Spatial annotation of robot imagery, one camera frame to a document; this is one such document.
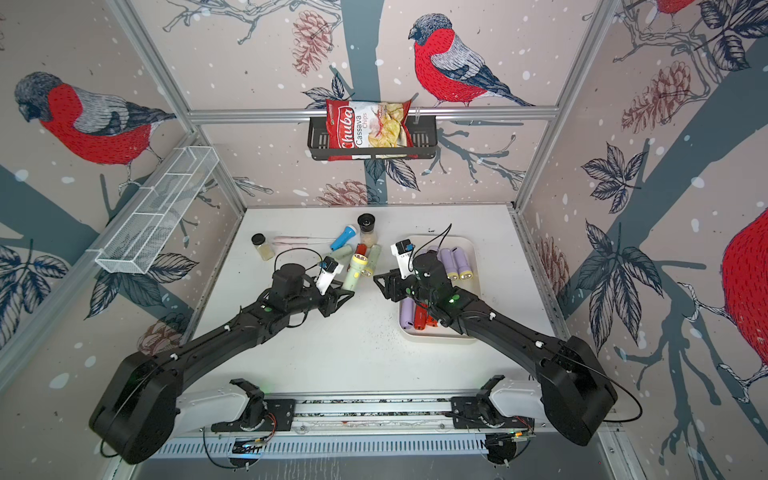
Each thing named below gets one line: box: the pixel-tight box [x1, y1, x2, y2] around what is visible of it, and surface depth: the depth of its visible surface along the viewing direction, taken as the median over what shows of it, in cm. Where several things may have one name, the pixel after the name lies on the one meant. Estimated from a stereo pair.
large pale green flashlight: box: [342, 243, 369, 292], surface depth 80 cm
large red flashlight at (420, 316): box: [414, 302, 428, 330], surface depth 89 cm
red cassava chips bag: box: [325, 99, 418, 162], surface depth 89 cm
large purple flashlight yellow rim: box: [400, 297, 415, 329], surface depth 89 cm
